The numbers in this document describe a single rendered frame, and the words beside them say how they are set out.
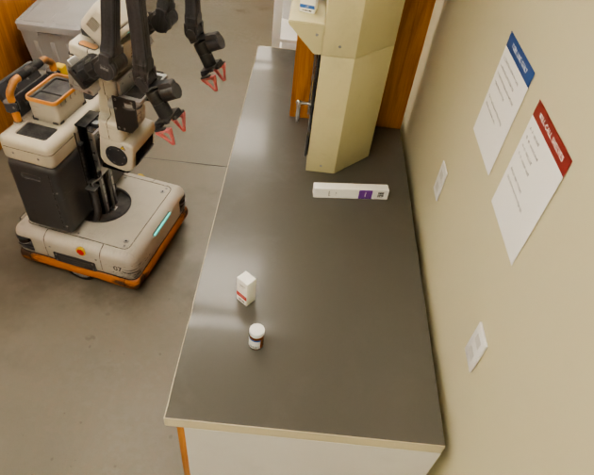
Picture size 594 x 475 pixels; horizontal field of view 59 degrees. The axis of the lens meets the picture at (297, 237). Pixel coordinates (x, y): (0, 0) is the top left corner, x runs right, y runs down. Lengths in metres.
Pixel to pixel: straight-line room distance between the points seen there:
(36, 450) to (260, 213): 1.35
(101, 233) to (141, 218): 0.21
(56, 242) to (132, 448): 1.06
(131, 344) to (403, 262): 1.43
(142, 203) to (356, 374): 1.76
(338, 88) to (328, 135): 0.19
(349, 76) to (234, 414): 1.11
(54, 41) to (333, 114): 2.40
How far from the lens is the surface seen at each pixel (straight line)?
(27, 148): 2.50
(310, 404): 1.40
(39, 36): 3.91
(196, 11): 2.29
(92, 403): 2.52
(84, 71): 2.09
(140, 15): 1.89
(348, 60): 1.79
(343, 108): 1.87
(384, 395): 1.45
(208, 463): 1.60
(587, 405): 0.94
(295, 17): 1.77
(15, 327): 2.85
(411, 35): 2.18
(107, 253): 2.67
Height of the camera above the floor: 2.18
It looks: 45 degrees down
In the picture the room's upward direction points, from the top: 8 degrees clockwise
